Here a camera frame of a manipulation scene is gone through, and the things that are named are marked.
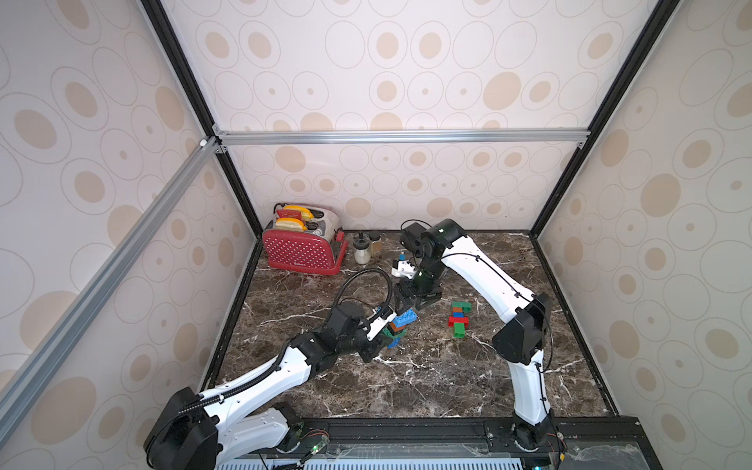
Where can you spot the aluminium left frame bar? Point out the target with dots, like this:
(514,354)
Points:
(45,362)

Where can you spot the light blue long lego brick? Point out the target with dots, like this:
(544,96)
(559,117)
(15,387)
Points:
(405,318)

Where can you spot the aluminium horizontal frame bar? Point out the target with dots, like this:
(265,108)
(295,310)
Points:
(421,136)

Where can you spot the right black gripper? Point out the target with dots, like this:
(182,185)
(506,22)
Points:
(420,297)

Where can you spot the green small lego brick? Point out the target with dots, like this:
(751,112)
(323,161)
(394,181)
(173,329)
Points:
(459,330)

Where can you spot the red long lego brick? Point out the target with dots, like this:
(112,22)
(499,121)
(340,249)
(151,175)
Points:
(455,320)

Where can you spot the brown pepper shaker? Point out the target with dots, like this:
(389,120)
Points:
(376,244)

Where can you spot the yellow toy toast slice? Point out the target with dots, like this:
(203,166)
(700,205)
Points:
(295,212)
(290,224)

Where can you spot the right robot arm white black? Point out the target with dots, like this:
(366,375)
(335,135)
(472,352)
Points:
(525,316)

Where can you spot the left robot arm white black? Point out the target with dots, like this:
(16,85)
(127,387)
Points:
(252,388)

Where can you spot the white salt shaker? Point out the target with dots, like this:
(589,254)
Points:
(362,249)

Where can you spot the green long lego brick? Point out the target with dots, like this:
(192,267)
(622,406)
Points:
(462,306)
(393,334)

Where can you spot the yellow toy toast slice front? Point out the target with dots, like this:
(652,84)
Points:
(290,224)

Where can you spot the yellow toy toast slice back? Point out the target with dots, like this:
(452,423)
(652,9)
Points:
(295,212)

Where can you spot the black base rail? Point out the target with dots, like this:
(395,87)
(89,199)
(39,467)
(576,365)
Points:
(457,443)

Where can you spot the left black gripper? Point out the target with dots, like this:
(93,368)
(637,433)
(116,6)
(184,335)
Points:
(375,347)

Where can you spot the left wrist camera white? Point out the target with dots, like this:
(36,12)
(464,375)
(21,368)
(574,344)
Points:
(379,320)

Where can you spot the red toy toaster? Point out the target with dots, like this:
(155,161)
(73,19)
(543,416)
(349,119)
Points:
(321,250)

